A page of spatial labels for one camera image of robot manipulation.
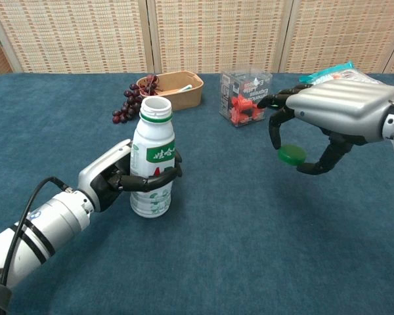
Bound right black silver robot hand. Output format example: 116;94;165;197
256;80;393;176

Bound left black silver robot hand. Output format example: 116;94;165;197
77;138;183;213

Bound white AD milk bottle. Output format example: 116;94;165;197
129;96;177;219

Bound green bottle cap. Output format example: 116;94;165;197
277;144;307;165

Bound teal white snack bag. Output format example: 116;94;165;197
299;60;390;87

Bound dark red grape bunch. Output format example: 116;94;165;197
111;74;160;125

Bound clear box with red contents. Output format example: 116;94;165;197
219;68;273;128

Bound brown paper bowl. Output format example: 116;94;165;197
136;70;204;112

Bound blue felt table cloth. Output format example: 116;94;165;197
0;72;394;315

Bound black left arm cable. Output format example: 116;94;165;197
1;177;74;289

